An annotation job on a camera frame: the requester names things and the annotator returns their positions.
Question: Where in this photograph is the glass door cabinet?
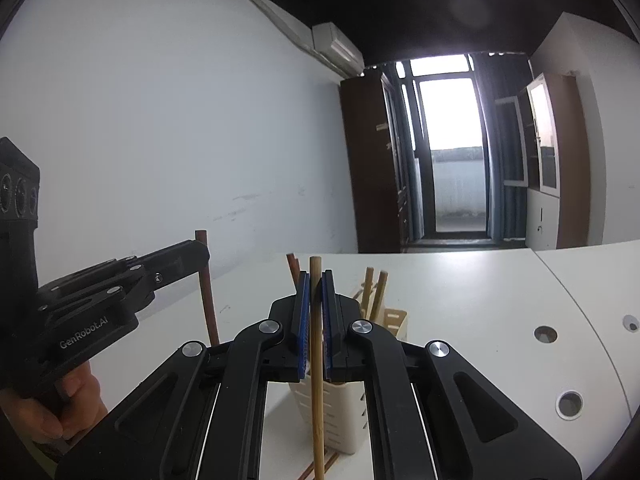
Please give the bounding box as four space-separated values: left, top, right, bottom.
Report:
495 72 591 251

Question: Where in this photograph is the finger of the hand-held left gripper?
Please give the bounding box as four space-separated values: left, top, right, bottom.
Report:
37 240 201 301
40 243 211 316

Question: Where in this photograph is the dark blue curtain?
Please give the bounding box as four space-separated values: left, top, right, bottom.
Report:
470 52 533 241

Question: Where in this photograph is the glass balcony door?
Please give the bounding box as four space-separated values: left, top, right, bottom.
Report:
395 57 493 241

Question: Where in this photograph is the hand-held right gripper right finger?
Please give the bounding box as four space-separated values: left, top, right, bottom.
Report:
323 269 582 480

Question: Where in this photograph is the person's left hand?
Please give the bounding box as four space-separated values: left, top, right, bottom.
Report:
0 362 108 445

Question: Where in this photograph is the light bamboo chopstick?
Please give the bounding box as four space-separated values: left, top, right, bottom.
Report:
370 270 390 322
308 256 326 480
299 452 340 480
360 266 375 318

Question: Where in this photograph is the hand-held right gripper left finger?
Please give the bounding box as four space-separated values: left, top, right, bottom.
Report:
55 270 312 480

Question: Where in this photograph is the beige plastic utensil holder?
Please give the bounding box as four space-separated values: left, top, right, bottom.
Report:
287 305 408 456

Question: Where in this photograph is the white wall pipe conduit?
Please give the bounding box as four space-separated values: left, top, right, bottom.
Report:
165 0 321 53

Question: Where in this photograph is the dark brown wooden cabinet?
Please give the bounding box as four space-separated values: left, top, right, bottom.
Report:
340 71 408 253

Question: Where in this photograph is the white wall air conditioner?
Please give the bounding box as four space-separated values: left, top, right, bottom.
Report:
311 22 366 75

